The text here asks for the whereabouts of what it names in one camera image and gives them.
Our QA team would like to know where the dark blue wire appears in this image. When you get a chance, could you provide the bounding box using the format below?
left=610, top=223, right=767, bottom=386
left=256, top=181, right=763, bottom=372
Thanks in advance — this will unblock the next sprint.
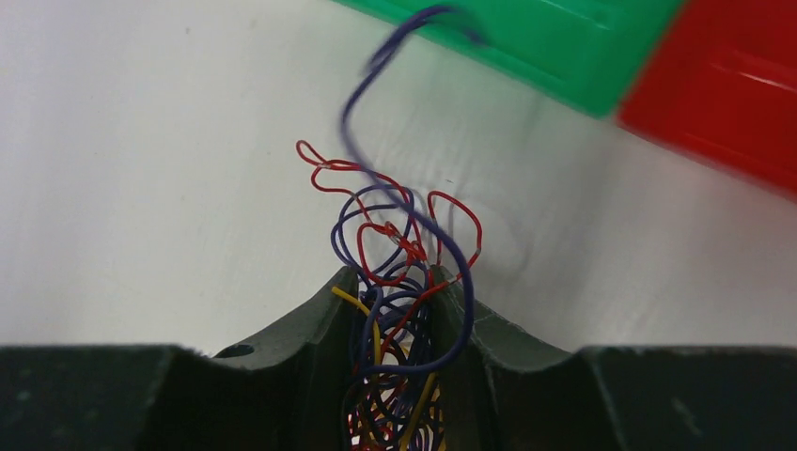
left=338, top=5, right=487, bottom=378

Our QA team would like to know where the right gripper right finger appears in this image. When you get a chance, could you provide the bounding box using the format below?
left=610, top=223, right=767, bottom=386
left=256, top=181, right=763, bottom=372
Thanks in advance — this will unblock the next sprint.
left=439, top=303, right=796, bottom=450

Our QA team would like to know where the green plastic bin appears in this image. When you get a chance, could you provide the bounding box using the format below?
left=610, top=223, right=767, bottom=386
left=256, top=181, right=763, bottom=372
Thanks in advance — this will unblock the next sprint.
left=345, top=0, right=682, bottom=117

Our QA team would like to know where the red plastic bin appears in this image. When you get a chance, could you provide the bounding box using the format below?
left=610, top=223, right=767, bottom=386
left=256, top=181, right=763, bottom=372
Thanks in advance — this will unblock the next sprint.
left=618, top=0, right=796, bottom=194

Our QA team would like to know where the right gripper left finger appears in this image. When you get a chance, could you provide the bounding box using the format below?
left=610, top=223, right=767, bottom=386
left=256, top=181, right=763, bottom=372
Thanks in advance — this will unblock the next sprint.
left=1, top=268, right=357, bottom=450

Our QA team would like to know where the coloured wire bundle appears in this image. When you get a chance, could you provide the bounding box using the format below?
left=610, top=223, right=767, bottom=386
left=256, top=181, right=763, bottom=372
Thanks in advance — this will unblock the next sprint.
left=295, top=139, right=484, bottom=451

